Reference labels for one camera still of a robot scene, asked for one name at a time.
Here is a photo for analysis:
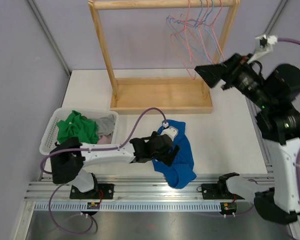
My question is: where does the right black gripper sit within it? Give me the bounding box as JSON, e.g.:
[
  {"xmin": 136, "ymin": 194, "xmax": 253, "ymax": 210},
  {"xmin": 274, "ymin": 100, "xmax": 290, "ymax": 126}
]
[{"xmin": 195, "ymin": 52, "xmax": 274, "ymax": 109}]

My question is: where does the blue tank top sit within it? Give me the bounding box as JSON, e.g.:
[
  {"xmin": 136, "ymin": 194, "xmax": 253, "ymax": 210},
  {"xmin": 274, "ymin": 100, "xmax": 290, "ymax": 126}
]
[{"xmin": 152, "ymin": 119, "xmax": 197, "ymax": 189}]

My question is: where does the pink hanger of striped top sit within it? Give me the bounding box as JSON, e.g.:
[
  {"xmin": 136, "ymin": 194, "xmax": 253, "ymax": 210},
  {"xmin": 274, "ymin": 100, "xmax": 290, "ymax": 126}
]
[{"xmin": 202, "ymin": 0, "xmax": 225, "ymax": 64}]

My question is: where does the blue hanger of green top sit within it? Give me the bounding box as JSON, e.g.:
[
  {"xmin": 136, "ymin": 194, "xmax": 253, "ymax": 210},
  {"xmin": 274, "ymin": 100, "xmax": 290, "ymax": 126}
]
[{"xmin": 165, "ymin": 0, "xmax": 208, "ymax": 68}]

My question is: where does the pink hanger of blue top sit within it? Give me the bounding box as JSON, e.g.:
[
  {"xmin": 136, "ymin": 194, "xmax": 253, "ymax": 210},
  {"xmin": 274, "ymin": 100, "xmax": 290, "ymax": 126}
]
[{"xmin": 166, "ymin": 0, "xmax": 197, "ymax": 80}]

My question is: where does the blue hanger of mauve top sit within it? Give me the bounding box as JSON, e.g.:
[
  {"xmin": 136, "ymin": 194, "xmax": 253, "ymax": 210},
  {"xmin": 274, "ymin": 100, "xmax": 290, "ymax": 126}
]
[{"xmin": 195, "ymin": 0, "xmax": 215, "ymax": 57}]

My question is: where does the mauve pink tank top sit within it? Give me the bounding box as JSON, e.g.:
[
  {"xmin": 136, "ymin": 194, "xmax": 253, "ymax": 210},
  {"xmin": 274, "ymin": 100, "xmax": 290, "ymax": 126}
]
[{"xmin": 97, "ymin": 134, "xmax": 113, "ymax": 145}]

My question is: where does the grey tank top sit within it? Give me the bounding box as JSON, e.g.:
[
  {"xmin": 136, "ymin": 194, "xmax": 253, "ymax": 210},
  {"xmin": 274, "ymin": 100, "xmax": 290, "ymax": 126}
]
[{"xmin": 95, "ymin": 114, "xmax": 116, "ymax": 136}]

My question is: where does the green tank top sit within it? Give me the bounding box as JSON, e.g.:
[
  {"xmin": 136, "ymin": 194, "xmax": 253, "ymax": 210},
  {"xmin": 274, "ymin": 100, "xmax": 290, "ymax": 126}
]
[{"xmin": 56, "ymin": 110, "xmax": 99, "ymax": 144}]

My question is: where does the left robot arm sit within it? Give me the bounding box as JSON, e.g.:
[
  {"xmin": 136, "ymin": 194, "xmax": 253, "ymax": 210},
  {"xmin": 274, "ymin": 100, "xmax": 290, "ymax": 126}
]
[{"xmin": 48, "ymin": 127, "xmax": 180, "ymax": 199}]

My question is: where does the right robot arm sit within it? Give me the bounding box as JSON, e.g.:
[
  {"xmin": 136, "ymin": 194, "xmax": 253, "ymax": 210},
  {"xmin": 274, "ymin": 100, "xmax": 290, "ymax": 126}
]
[{"xmin": 195, "ymin": 53, "xmax": 300, "ymax": 225}]

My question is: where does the wooden clothes rack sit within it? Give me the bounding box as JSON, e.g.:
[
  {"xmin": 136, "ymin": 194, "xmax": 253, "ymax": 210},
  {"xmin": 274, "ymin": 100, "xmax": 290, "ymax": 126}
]
[{"xmin": 88, "ymin": 0, "xmax": 241, "ymax": 115}]

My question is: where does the white plastic basket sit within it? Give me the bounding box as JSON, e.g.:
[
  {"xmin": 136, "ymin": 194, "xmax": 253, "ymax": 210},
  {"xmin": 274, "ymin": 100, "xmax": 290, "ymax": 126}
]
[{"xmin": 39, "ymin": 107, "xmax": 119, "ymax": 155}]

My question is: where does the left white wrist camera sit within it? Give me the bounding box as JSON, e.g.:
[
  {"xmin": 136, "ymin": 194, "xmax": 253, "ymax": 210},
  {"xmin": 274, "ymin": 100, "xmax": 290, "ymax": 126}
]
[{"xmin": 160, "ymin": 120, "xmax": 179, "ymax": 141}]

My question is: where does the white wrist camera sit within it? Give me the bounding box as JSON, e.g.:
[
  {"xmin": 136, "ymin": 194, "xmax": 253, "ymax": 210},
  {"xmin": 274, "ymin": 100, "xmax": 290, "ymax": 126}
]
[
  {"xmin": 247, "ymin": 34, "xmax": 278, "ymax": 64},
  {"xmin": 160, "ymin": 120, "xmax": 179, "ymax": 141}
]

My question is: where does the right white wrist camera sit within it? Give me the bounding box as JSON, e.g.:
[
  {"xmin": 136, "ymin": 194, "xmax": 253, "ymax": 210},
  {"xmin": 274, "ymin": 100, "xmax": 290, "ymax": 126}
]
[{"xmin": 247, "ymin": 34, "xmax": 278, "ymax": 64}]

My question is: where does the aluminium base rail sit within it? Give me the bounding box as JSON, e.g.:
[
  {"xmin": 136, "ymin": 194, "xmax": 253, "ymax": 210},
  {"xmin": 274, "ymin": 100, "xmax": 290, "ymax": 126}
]
[{"xmin": 23, "ymin": 173, "xmax": 276, "ymax": 204}]

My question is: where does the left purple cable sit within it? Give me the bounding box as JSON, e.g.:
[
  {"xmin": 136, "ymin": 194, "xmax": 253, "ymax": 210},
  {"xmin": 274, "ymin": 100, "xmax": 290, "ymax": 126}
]
[{"xmin": 39, "ymin": 107, "xmax": 169, "ymax": 235}]

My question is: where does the white slotted cable duct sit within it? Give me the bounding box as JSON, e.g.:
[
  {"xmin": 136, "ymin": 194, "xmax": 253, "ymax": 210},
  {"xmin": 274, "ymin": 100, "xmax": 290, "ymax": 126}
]
[{"xmin": 35, "ymin": 201, "xmax": 221, "ymax": 212}]

